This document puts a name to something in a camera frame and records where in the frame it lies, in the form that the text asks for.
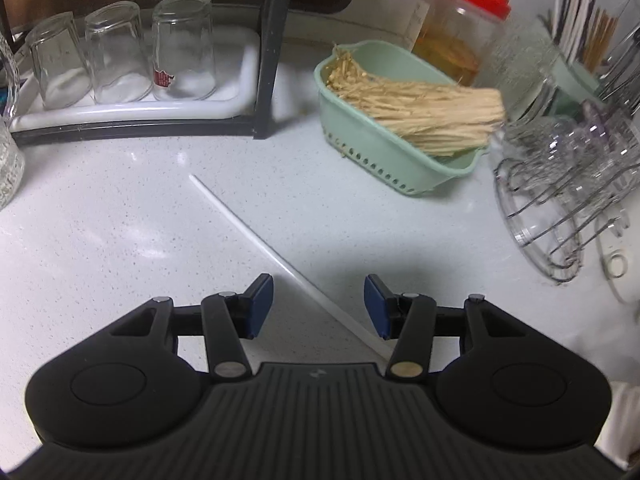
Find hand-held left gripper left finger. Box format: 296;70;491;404
109;273;275;381

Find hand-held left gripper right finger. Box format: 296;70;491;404
363;273;537;381

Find white chopstick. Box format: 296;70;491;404
188;173;395;362

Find hanging metal utensils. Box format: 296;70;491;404
597;9;640;101

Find green plastic basket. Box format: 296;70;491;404
313;39;489;196

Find enoki mushroom bundle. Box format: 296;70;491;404
322;44;506;157

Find white drip tray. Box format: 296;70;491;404
9;27;261;134

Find cluster of clear stemmed glasses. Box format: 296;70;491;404
492;99;640;256

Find dark metal dish rack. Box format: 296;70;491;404
0;0;296;149

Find small glass with red print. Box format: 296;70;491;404
151;0;217;102

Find textured glass pitcher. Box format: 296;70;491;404
472;17;561;121

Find small clear glass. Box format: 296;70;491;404
83;0;154;105
24;11;94;110

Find tall textured glass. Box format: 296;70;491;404
0;34;26;211

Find red lid plastic jar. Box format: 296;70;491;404
409;0;512;89

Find purple tinted glass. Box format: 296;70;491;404
574;99;626;131

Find bundle of chopsticks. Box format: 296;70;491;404
549;0;621;74

